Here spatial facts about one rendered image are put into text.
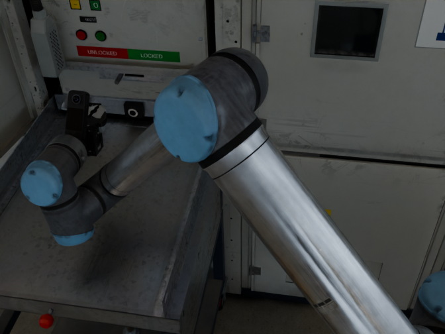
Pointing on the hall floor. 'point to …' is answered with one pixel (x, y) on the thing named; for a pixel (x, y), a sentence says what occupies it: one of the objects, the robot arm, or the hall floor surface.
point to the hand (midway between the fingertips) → (99, 106)
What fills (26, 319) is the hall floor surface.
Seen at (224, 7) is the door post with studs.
